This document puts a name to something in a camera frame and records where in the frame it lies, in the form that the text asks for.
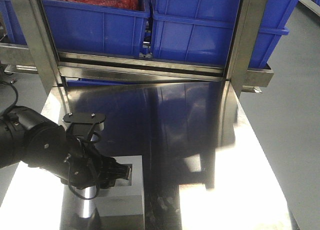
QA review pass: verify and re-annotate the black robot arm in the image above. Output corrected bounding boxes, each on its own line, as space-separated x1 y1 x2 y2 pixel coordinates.
0 106 128 189

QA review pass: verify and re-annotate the gray square foam base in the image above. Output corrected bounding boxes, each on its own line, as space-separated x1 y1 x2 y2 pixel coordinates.
93 156 145 217

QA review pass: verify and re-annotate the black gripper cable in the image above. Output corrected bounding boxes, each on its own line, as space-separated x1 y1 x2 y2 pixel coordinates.
67 130 102 200

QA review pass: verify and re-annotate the blue plastic bin right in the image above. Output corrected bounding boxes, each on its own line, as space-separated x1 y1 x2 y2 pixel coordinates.
151 0 299 68

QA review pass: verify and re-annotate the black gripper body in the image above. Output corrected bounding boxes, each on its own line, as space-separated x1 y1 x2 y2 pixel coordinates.
59 135 118 189

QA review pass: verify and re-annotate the blue bin with red contents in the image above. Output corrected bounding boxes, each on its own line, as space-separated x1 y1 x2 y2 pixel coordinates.
42 0 150 56

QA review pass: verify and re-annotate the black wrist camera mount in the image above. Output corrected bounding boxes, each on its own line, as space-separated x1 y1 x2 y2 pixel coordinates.
62 112 106 142

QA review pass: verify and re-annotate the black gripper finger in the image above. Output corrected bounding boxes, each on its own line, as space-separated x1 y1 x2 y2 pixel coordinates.
116 163 133 181

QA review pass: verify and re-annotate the stainless steel rack frame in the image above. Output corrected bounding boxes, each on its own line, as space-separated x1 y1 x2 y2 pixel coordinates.
0 0 274 95

